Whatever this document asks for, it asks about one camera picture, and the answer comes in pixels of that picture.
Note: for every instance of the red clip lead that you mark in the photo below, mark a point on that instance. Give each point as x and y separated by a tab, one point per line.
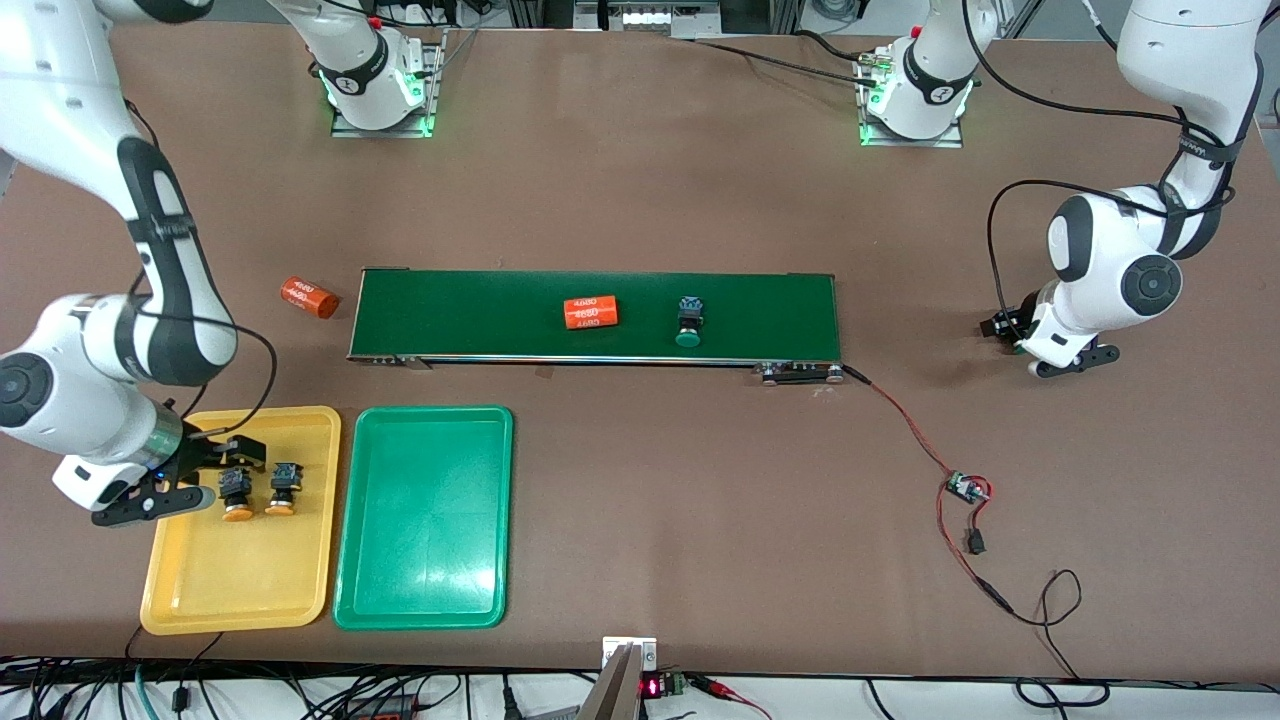
720	688

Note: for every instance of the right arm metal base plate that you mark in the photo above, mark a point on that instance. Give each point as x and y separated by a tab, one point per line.
380	133

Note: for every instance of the small motor controller board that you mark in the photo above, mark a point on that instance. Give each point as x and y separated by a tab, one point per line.
965	487

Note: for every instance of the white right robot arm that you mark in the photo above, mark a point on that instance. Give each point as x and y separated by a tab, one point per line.
60	100

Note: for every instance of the green conveyor belt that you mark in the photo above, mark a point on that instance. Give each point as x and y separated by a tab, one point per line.
450	315

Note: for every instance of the orange cylinder white print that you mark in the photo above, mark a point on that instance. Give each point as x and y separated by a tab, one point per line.
310	297
591	313

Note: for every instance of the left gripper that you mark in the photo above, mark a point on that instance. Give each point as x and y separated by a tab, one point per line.
1003	325

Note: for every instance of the silver camera mount bracket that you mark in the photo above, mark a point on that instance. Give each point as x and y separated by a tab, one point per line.
625	690

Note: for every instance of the grey power strip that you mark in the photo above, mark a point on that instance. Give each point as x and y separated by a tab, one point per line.
645	18

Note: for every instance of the yellow mushroom push button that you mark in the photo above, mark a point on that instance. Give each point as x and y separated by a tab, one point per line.
284	480
237	512

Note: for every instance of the small black inline connector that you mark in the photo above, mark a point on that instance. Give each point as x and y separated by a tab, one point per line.
975	543

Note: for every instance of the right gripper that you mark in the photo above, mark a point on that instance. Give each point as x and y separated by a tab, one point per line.
208	453

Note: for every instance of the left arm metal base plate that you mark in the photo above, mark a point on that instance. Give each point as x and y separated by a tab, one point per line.
905	143

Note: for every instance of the green plastic tray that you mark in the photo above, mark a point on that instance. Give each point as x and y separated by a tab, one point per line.
425	520

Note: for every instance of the red digit display module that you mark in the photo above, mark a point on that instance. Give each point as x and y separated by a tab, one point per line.
652	687

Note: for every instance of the yellow plastic tray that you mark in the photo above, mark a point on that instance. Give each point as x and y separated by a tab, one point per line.
240	580

